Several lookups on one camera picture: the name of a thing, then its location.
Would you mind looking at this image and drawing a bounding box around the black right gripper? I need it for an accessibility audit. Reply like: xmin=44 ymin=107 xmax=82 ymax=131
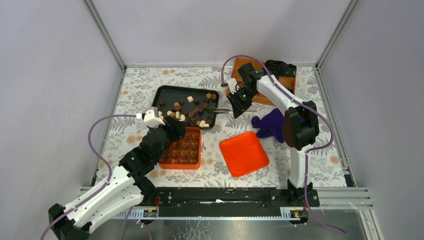
xmin=226 ymin=86 xmax=258 ymax=119

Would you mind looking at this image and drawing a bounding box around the metal tongs white handle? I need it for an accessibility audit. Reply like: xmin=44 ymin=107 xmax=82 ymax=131
xmin=202 ymin=106 xmax=258 ymax=115

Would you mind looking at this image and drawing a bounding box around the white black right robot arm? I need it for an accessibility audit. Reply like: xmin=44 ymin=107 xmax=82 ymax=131
xmin=225 ymin=63 xmax=320 ymax=206

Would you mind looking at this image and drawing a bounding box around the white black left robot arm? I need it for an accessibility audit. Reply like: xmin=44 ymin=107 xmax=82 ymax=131
xmin=47 ymin=110 xmax=187 ymax=240

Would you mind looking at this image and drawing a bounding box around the orange chocolate box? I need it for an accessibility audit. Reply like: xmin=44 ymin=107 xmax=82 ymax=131
xmin=158 ymin=127 xmax=202 ymax=170

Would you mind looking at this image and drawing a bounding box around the black chocolate tray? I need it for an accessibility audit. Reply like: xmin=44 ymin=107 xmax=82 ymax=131
xmin=151 ymin=85 xmax=220 ymax=130

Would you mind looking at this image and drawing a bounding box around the purple cloth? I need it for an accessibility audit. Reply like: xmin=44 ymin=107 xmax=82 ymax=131
xmin=251 ymin=108 xmax=285 ymax=143

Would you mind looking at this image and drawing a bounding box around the orange compartment organizer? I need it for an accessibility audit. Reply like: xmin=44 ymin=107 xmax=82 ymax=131
xmin=230 ymin=57 xmax=296 ymax=106

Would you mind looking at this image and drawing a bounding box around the orange box lid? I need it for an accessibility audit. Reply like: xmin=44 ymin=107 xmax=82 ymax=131
xmin=219 ymin=131 xmax=270 ymax=178

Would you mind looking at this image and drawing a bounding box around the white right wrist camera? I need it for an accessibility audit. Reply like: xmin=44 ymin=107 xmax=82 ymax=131
xmin=227 ymin=78 xmax=239 ymax=94

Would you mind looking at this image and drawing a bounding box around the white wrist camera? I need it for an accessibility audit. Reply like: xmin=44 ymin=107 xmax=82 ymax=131
xmin=227 ymin=78 xmax=239 ymax=94
xmin=141 ymin=106 xmax=165 ymax=128

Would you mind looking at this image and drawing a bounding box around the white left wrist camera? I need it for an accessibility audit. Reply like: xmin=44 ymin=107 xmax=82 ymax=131
xmin=141 ymin=106 xmax=165 ymax=128

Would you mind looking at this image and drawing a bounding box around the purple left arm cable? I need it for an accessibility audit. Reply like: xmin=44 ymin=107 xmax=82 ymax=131
xmin=39 ymin=114 xmax=144 ymax=240

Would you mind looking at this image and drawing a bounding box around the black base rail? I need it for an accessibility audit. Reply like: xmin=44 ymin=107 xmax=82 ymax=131
xmin=137 ymin=187 xmax=320 ymax=218

